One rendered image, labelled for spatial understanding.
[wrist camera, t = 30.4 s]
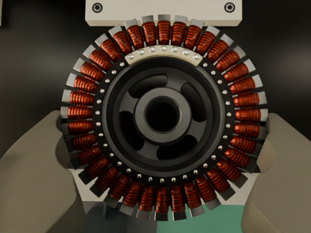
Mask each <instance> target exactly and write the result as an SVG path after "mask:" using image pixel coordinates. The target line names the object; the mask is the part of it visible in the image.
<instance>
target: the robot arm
mask: <svg viewBox="0 0 311 233"><path fill-rule="evenodd" d="M63 123H67V120H63V119H61V111H59V110H55V111H52V112H51V113H50V114H48V115H47V116H46V117H45V118H44V119H42V120H41V121H40V122H39V123H37V124H36V125H35V126H34V127H33V128H31V129H30V130H29V131H28V132H26V133H25V134H24V135H23V136H22V137H20V138H19V139H18V140H17V141H16V142H15V143H14V144H13V145H12V146H11V147H10V148H9V149H8V151H7V152H6V153H5V154H4V155H3V157H2V158H1V159H0V233H81V232H82V231H83V229H84V227H85V225H86V216H85V211H84V207H83V203H82V199H81V196H80V193H79V191H78V188H77V185H76V182H75V179H74V177H73V174H72V172H71V171H70V170H68V169H67V166H68V164H69V162H70V159H71V157H70V155H69V152H68V149H67V146H66V143H65V141H66V138H67V137H63V135H62V132H61V124H63ZM260 126H264V127H267V137H266V139H265V140H260V141H261V143H262V145H263V146H262V149H261V151H260V154H259V156H258V159H257V161H256V162H257V165H258V166H259V168H260V171H261V174H259V175H258V176H257V177H256V180H255V182H254V184H253V187H252V189H251V191H250V194H249V196H248V198H247V201H246V203H245V206H244V210H243V215H242V220H241V230H242V232H243V233H311V141H309V140H308V139H307V138H306V137H304V136H303V135H302V134H301V133H300V132H298V131H297V130H296V129H295V128H294V127H292V126H291V125H290V124H289V123H287V122H286V121H285V120H284V119H282V118H281V117H280V116H279V115H277V114H275V113H268V120H267V122H265V123H260Z"/></svg>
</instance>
